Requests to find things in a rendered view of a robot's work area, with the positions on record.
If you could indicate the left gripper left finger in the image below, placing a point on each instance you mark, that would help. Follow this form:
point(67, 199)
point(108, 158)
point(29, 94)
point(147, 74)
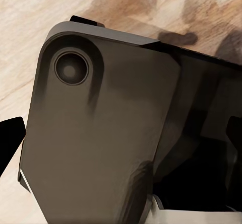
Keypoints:
point(12, 133)

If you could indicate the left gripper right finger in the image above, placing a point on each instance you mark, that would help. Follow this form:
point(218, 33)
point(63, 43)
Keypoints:
point(234, 132)

